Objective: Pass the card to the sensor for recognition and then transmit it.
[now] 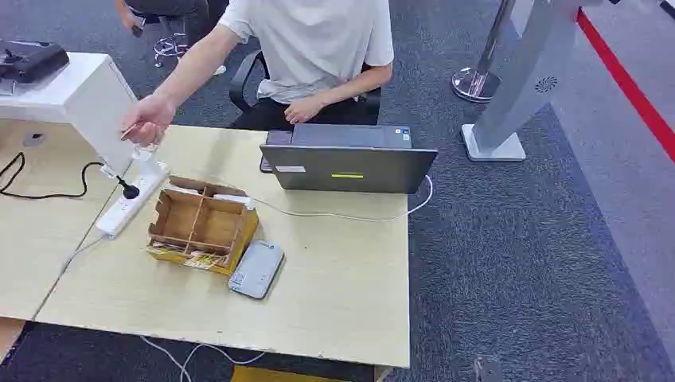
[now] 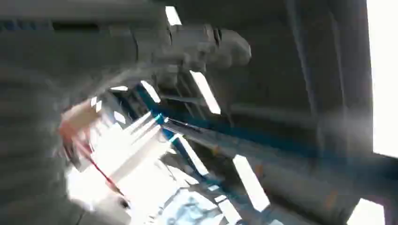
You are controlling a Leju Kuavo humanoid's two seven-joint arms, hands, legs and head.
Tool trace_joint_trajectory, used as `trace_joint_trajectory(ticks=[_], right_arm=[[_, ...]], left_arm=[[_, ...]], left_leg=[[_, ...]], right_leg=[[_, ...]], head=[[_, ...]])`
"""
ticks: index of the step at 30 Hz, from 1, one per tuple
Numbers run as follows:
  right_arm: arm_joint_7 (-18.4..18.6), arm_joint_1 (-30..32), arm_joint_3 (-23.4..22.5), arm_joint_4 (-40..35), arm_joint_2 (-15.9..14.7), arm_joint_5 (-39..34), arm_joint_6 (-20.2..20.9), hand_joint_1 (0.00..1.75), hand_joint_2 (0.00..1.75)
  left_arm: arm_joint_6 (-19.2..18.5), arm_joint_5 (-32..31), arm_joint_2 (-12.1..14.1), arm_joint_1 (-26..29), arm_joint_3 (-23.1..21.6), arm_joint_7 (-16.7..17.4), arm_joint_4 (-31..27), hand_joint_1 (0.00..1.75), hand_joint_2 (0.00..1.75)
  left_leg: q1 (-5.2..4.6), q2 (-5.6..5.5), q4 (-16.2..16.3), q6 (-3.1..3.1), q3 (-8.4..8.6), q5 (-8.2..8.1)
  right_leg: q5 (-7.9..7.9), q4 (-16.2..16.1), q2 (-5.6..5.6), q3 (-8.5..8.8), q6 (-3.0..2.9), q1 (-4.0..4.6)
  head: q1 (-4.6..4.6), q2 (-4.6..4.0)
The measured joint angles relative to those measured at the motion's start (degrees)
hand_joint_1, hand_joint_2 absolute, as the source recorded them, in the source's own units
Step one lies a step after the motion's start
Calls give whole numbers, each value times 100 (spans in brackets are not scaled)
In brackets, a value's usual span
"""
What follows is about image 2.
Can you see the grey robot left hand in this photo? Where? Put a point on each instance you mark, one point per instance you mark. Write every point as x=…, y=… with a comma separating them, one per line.
x=130, y=52

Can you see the long white ceiling light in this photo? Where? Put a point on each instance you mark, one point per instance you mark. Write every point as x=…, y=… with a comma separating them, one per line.
x=150, y=92
x=205, y=92
x=229, y=211
x=250, y=183
x=173, y=15
x=192, y=155

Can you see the ribbed grey left arm sleeve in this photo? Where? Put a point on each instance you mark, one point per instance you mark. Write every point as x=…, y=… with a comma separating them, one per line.
x=28, y=149

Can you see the blue ceiling beam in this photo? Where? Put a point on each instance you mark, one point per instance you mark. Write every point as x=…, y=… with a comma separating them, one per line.
x=248, y=133

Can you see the bright window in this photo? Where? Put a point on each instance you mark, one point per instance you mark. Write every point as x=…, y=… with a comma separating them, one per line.
x=385, y=77
x=367, y=214

